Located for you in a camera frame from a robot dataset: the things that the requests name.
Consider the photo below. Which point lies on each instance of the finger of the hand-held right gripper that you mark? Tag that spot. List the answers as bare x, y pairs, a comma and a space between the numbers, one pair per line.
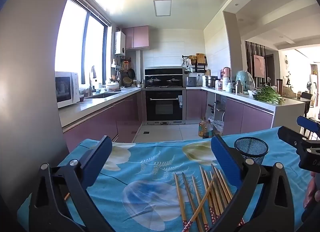
308, 124
291, 138

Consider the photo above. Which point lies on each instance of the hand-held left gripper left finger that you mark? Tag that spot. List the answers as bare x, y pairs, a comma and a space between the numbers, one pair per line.
98, 159

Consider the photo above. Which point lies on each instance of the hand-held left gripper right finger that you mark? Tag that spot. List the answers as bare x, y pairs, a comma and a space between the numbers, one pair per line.
225, 157

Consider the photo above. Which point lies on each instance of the black mesh holder cup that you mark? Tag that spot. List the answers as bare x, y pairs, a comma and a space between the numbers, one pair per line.
251, 147

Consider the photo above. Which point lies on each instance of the bunch of wooden chopsticks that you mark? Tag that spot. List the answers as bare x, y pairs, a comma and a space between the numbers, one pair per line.
217, 189

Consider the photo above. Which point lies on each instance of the person's right hand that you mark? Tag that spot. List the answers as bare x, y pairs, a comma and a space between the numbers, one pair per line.
313, 192

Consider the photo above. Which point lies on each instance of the peninsula white countertop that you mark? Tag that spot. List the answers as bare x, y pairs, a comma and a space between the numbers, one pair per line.
287, 112

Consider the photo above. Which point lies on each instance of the black dining chair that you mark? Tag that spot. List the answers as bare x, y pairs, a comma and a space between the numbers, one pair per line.
306, 96

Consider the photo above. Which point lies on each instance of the dark cooking oil bottle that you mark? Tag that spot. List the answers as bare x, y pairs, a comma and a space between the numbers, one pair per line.
209, 131

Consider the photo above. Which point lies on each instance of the clear plastic bag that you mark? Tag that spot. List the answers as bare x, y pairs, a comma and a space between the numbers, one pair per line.
218, 127

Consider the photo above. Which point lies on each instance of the window-side pink base cabinets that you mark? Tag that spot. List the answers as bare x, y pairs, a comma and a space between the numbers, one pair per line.
100, 124

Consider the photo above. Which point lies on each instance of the yellow cooking oil bottle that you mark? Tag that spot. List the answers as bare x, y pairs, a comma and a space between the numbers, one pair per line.
202, 128

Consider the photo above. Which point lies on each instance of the peninsula pink base cabinets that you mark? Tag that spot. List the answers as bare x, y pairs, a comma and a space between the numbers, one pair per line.
255, 118

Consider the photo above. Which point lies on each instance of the brown travel mug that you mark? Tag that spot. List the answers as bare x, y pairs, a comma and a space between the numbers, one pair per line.
279, 87

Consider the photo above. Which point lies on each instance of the bunch of leafy greens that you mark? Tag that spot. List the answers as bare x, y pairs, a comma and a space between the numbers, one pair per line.
268, 94

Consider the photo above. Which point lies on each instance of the blue floral tablecloth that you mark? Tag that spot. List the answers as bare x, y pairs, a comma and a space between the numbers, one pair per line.
150, 172

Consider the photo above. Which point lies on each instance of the window-side white countertop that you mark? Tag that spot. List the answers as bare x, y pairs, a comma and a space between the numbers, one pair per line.
82, 108

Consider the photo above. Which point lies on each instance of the small dark pot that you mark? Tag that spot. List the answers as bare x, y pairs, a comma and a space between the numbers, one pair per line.
82, 98

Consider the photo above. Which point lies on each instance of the kitchen sink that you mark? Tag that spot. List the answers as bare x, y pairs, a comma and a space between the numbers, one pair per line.
102, 95

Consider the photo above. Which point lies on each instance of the steel thermos bottle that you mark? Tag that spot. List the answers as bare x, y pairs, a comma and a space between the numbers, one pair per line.
238, 87

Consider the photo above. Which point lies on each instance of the red label bottle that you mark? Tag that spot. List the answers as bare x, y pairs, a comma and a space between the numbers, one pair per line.
220, 85

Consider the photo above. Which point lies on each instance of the white casserole pot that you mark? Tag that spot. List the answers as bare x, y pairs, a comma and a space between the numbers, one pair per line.
112, 86

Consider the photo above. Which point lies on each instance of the light green air fryer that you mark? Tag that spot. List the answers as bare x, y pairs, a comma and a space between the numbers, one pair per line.
245, 79

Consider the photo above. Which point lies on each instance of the steel sink faucet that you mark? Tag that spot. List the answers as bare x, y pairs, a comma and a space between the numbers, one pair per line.
90, 84

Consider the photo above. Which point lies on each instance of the stainless steel stockpot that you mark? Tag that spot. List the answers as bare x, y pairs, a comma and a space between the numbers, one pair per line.
211, 81

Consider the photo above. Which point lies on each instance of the white microwave oven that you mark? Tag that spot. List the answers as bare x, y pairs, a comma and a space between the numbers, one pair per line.
66, 89

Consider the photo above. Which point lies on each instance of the black integrated stove oven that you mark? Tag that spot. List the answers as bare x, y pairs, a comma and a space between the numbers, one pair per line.
163, 107

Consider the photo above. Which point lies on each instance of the woven bamboo basket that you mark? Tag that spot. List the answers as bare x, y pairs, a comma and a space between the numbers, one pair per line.
127, 81

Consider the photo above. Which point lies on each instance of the pink kettle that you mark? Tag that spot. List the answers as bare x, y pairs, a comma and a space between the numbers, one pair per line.
226, 72

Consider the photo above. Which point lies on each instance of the black lidded pot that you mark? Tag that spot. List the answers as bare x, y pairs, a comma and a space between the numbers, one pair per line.
153, 81
173, 81

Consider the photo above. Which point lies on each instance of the hanging black frying pan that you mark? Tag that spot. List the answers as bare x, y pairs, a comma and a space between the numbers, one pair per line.
131, 73

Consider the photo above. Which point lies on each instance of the wooden cutting board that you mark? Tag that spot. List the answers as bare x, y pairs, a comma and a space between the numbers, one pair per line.
200, 58

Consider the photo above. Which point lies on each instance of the grey refrigerator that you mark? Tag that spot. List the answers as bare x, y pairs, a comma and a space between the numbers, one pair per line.
30, 72

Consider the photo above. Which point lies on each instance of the white water heater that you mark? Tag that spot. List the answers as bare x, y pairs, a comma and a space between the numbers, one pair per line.
120, 43

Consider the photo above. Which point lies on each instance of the kitchen window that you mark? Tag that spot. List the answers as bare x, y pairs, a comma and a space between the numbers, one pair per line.
72, 42

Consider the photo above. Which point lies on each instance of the square ceiling light panel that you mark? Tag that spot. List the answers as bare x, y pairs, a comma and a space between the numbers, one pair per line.
162, 8

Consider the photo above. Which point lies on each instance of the pink wall picture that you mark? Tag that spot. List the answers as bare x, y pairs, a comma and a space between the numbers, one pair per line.
259, 66

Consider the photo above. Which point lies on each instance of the black wall rack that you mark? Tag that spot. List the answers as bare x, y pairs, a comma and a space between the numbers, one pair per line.
200, 68

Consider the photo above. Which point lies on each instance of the pink wall cabinet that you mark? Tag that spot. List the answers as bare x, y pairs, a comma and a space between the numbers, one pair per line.
136, 37

